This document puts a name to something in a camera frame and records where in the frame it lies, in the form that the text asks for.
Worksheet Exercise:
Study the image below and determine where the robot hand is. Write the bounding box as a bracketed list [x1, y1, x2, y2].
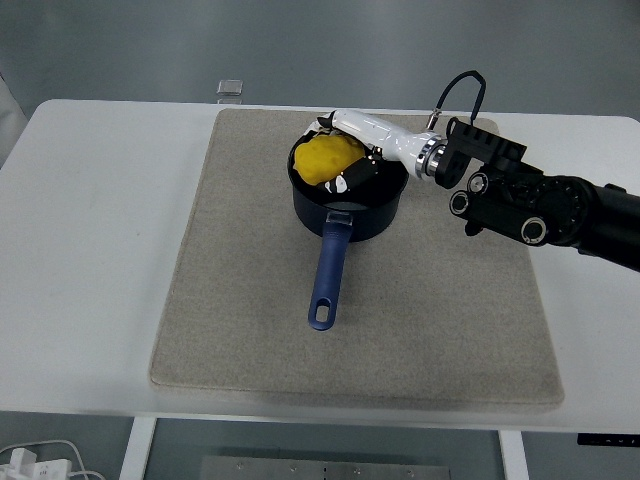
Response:
[309, 108, 432, 195]

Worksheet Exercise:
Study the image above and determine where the yellow potato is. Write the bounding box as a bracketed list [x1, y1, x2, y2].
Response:
[293, 135, 365, 187]

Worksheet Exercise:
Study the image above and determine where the small clear plastic block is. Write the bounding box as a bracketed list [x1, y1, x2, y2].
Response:
[216, 78, 246, 105]

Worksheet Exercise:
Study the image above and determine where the beige fabric mat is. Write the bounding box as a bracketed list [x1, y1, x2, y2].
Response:
[148, 108, 565, 414]

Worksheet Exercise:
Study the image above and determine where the grey metal plate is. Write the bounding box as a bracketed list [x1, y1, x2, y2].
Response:
[199, 454, 451, 480]

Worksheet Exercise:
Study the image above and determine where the white table leg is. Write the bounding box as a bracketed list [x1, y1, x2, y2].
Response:
[118, 417, 159, 480]
[497, 428, 530, 480]

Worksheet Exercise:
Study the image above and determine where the black table control panel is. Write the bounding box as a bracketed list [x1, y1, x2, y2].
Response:
[576, 432, 640, 446]

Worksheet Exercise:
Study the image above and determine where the person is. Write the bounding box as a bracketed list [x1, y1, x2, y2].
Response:
[0, 71, 29, 169]

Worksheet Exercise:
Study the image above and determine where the white power strip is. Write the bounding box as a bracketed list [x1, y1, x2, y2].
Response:
[0, 447, 74, 480]

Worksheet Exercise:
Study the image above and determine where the blue pot with handle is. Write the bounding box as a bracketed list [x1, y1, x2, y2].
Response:
[286, 122, 411, 332]

